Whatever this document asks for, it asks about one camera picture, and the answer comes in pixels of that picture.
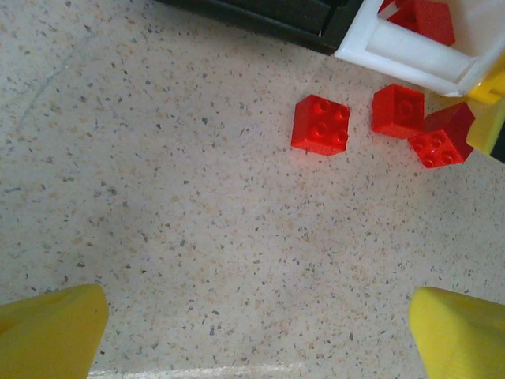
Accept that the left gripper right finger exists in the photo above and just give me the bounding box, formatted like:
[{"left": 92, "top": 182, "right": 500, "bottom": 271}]
[{"left": 409, "top": 287, "right": 505, "bottom": 379}]

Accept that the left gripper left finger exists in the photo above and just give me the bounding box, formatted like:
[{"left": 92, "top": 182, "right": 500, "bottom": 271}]
[{"left": 0, "top": 283, "right": 110, "bottom": 379}]

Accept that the red lego brick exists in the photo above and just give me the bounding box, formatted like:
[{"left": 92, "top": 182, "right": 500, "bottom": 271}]
[
  {"left": 290, "top": 94, "right": 351, "bottom": 158},
  {"left": 371, "top": 83, "right": 426, "bottom": 139},
  {"left": 408, "top": 102, "right": 476, "bottom": 170},
  {"left": 412, "top": 0, "right": 457, "bottom": 47}
]

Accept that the yellow plastic bin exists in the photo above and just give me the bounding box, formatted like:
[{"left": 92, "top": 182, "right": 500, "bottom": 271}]
[{"left": 465, "top": 51, "right": 505, "bottom": 157}]

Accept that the white plastic bin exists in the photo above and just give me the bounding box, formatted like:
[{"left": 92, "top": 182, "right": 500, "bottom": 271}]
[{"left": 334, "top": 0, "right": 505, "bottom": 98}]

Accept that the black plastic bin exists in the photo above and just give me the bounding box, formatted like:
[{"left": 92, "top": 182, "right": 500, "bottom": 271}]
[{"left": 155, "top": 0, "right": 366, "bottom": 56}]

